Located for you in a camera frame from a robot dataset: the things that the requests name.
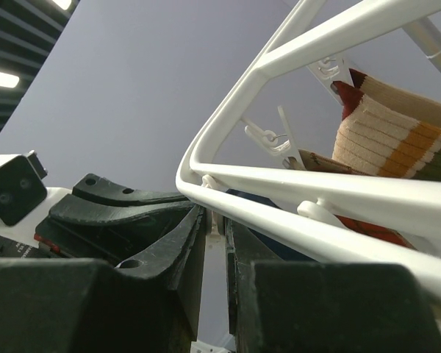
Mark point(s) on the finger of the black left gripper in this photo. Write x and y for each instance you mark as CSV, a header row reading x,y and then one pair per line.
x,y
79,228
95,195

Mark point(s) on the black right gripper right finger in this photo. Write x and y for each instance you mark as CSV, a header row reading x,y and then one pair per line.
x,y
288,306

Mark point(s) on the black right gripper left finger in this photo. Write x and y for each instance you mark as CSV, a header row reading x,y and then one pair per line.
x,y
149,303

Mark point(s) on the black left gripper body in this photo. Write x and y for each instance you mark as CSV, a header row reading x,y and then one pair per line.
x,y
18,241

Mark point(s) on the white clip drying hanger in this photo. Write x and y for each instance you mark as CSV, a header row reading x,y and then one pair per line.
x,y
302,209

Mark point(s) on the argyle patterned sock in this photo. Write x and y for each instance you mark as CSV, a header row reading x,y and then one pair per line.
x,y
385,132

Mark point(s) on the white clothes rack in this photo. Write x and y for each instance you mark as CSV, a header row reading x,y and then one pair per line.
x,y
428,38

